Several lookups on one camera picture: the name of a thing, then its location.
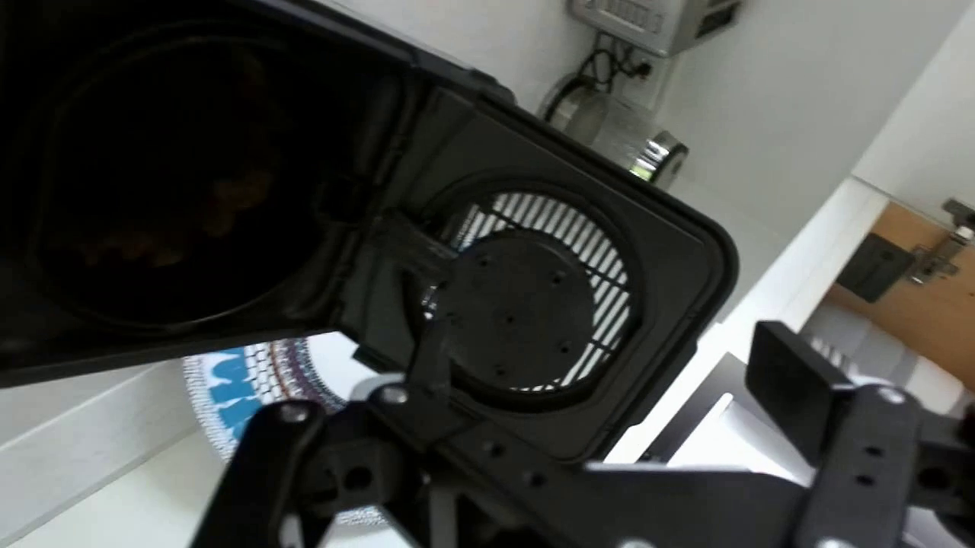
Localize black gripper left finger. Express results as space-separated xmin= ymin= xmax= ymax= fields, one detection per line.
xmin=185 ymin=319 xmax=454 ymax=548

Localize blue patterned round plate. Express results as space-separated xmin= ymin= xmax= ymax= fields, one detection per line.
xmin=180 ymin=336 xmax=412 ymax=465

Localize shiny silver metal canister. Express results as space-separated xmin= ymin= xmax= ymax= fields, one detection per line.
xmin=546 ymin=90 xmax=695 ymax=193

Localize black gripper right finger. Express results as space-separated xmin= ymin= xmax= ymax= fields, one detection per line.
xmin=746 ymin=316 xmax=975 ymax=548

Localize black vented coffee machine lid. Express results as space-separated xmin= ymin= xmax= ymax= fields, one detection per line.
xmin=337 ymin=75 xmax=742 ymax=469

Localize black and silver coffee machine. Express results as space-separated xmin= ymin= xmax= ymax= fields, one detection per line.
xmin=0 ymin=0 xmax=435 ymax=389

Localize black tangled wall cables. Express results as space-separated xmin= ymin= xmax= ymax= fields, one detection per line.
xmin=576 ymin=34 xmax=657 ymax=102

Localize grey white countertop appliance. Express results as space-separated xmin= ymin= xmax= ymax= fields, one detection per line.
xmin=565 ymin=0 xmax=746 ymax=61

